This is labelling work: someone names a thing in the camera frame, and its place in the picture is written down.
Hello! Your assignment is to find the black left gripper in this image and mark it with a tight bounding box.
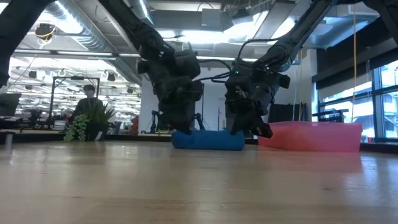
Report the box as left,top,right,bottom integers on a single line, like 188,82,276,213
146,54,205,135

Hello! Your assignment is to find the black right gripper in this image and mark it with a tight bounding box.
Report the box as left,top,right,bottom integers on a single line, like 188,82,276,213
226,62,290,139

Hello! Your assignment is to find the blue microfiber towel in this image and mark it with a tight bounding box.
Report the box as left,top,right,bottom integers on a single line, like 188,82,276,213
171,129,246,152

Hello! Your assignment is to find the pink plastic basket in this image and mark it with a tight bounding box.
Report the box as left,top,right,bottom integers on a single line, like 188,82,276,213
257,121,364,154

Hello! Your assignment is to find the black upright panel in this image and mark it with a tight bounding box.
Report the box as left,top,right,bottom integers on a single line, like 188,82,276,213
269,102,308,124

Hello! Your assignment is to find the person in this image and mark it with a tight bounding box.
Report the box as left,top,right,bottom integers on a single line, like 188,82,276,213
73,83,105,118

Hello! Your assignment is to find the grey ceiling junction box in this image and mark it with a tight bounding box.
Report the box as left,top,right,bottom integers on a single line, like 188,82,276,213
201,8,223,30

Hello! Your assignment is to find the small green potted plant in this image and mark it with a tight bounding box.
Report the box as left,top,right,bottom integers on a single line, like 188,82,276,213
63,101,116,143

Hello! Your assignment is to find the long ceiling light bar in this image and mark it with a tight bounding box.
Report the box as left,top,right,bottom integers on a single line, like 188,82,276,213
12,49,259,63

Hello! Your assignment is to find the large black-framed window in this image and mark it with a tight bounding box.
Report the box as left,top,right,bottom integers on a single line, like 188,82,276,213
317,58,398,140

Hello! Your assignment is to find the black office chair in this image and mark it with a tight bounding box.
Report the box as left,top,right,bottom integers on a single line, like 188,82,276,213
28,108,44,129

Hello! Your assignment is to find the light wooden table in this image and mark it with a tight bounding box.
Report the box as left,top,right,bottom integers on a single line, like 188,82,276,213
0,128,68,135

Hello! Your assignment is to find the dark computer monitor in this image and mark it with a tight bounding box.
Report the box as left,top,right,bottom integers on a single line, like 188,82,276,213
0,92,22,118

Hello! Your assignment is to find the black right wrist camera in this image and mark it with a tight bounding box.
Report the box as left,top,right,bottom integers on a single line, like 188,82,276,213
224,81,250,114

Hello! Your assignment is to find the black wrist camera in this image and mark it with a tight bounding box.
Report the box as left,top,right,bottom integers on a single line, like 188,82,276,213
224,81,250,114
175,51,201,79

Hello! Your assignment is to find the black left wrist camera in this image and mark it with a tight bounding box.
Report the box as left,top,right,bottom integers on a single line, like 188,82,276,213
175,51,201,79

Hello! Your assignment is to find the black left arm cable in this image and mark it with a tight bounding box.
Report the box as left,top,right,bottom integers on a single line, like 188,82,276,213
197,58,233,83

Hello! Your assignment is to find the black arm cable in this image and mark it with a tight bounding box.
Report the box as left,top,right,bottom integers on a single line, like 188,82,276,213
238,37,282,63
197,58,233,83

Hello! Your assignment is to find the black wire cart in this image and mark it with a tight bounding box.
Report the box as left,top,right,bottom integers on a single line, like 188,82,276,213
312,108,349,124

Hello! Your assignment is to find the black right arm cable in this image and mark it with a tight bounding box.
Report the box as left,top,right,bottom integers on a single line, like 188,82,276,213
238,37,282,63

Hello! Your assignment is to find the black tubular stand frame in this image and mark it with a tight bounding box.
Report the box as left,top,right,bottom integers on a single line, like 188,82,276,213
49,75,101,128

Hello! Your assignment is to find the ribbed silver ventilation duct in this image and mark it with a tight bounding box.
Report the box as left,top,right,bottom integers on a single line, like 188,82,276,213
40,0,142,85

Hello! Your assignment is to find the rectangular metal ventilation duct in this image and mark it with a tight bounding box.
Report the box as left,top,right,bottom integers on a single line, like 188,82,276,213
257,0,382,50

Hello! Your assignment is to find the black aluminium rig frame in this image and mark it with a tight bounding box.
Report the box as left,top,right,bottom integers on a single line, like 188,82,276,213
0,133,398,154

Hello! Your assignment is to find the ceiling cable reel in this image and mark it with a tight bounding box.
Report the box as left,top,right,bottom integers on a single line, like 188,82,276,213
34,22,57,41

